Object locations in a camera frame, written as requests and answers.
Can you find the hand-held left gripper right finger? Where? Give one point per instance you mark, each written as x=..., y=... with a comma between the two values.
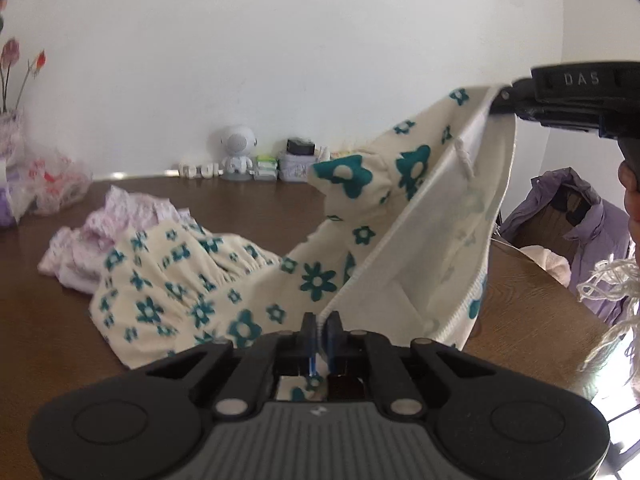
x=334, y=340

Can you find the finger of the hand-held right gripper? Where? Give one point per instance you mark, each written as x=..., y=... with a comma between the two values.
x=517, y=100

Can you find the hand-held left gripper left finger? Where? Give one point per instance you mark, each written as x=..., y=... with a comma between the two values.
x=307, y=335

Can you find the cream garment with teal flowers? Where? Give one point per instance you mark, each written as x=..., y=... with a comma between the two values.
x=310, y=280

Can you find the pile of pastel clothes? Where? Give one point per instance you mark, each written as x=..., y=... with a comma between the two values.
x=85, y=245

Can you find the person's right hand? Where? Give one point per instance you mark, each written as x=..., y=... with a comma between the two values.
x=631, y=200

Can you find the wooden chair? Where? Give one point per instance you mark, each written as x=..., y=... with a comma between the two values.
x=545, y=225

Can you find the purple jacket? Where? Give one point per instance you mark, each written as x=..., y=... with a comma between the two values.
x=595, y=240

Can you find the cream cloth on chair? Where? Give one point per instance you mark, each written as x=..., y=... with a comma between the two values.
x=547, y=262

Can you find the white tin with black box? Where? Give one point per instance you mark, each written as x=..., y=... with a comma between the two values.
x=295, y=170

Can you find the green and white box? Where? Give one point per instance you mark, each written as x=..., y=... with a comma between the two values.
x=266, y=169

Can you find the white fringed knit sleeve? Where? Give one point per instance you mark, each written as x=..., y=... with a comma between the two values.
x=610, y=280

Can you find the black box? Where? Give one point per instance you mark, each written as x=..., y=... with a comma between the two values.
x=299, y=147

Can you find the white plastic clips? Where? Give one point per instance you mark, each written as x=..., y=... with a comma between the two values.
x=197, y=170

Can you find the white robot-shaped speaker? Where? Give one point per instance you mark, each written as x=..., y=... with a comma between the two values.
x=237, y=142

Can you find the clear plastic bag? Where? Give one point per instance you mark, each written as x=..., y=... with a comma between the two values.
x=50, y=180

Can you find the purple patterned vase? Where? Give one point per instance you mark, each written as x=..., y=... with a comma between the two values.
x=7, y=160

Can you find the artificial flowers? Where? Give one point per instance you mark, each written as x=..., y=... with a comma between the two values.
x=10, y=52

